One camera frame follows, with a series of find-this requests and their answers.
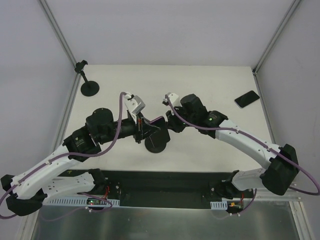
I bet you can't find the right white cable duct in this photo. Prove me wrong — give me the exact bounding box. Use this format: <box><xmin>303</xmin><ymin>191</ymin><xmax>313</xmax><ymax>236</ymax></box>
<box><xmin>210</xmin><ymin>200</ymin><xmax>228</xmax><ymax>211</ymax></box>

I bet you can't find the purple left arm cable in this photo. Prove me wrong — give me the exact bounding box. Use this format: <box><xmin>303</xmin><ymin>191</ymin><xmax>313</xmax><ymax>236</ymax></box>
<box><xmin>0</xmin><ymin>91</ymin><xmax>133</xmax><ymax>222</ymax></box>

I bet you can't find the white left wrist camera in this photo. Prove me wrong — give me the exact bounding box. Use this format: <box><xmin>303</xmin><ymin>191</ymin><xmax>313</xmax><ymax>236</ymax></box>
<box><xmin>124</xmin><ymin>92</ymin><xmax>146</xmax><ymax>123</ymax></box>

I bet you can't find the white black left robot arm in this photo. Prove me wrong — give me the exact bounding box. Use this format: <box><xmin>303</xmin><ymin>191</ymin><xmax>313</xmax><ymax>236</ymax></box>
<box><xmin>0</xmin><ymin>108</ymin><xmax>161</xmax><ymax>216</ymax></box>

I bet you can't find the aluminium front rail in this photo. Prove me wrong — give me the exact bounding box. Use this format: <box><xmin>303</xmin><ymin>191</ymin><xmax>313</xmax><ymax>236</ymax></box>
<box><xmin>31</xmin><ymin>176</ymin><xmax>301</xmax><ymax>202</ymax></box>

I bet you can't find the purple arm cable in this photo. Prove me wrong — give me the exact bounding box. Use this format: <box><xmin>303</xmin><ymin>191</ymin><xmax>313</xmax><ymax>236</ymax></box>
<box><xmin>0</xmin><ymin>91</ymin><xmax>133</xmax><ymax>222</ymax></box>
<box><xmin>163</xmin><ymin>94</ymin><xmax>320</xmax><ymax>218</ymax></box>

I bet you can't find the black phone stand round base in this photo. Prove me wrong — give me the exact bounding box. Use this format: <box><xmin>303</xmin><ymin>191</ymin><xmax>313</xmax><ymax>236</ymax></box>
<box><xmin>144</xmin><ymin>127</ymin><xmax>171</xmax><ymax>154</ymax></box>

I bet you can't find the aluminium frame post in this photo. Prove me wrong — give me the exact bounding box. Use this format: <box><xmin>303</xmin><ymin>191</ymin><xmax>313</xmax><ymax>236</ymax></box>
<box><xmin>37</xmin><ymin>0</ymin><xmax>77</xmax><ymax>66</ymax></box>
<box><xmin>252</xmin><ymin>0</ymin><xmax>303</xmax><ymax>76</ymax></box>

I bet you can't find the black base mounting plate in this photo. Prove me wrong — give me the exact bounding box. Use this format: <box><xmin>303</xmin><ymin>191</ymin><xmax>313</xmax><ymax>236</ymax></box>
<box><xmin>76</xmin><ymin>168</ymin><xmax>255</xmax><ymax>208</ymax></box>

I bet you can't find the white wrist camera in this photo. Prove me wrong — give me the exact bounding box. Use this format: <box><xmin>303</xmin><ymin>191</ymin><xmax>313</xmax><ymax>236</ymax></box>
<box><xmin>124</xmin><ymin>92</ymin><xmax>146</xmax><ymax>123</ymax></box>
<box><xmin>162</xmin><ymin>92</ymin><xmax>181</xmax><ymax>107</ymax></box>

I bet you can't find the right aluminium frame post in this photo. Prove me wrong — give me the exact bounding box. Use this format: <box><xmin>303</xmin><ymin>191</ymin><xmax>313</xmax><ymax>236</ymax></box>
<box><xmin>252</xmin><ymin>0</ymin><xmax>303</xmax><ymax>76</ymax></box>

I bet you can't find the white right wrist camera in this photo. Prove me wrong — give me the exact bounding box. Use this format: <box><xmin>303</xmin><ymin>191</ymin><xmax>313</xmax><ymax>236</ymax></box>
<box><xmin>162</xmin><ymin>92</ymin><xmax>181</xmax><ymax>107</ymax></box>

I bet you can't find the left white cable duct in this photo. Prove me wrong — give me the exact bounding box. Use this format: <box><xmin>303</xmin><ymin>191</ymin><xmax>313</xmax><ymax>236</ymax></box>
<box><xmin>43</xmin><ymin>196</ymin><xmax>120</xmax><ymax>207</ymax></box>

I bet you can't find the white cable duct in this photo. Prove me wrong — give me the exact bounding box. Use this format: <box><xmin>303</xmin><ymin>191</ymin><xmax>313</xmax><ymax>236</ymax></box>
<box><xmin>210</xmin><ymin>200</ymin><xmax>228</xmax><ymax>211</ymax></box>
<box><xmin>43</xmin><ymin>196</ymin><xmax>120</xmax><ymax>207</ymax></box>

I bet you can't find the left aluminium frame post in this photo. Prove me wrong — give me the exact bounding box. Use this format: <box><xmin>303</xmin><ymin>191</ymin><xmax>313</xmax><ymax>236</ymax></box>
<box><xmin>37</xmin><ymin>0</ymin><xmax>77</xmax><ymax>66</ymax></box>

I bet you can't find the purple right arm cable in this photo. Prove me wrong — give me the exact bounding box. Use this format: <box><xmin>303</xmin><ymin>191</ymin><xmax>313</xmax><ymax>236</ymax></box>
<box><xmin>163</xmin><ymin>94</ymin><xmax>320</xmax><ymax>218</ymax></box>

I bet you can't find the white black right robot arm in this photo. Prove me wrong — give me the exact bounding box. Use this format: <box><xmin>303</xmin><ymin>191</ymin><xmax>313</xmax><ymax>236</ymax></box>
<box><xmin>162</xmin><ymin>92</ymin><xmax>299</xmax><ymax>199</ymax></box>

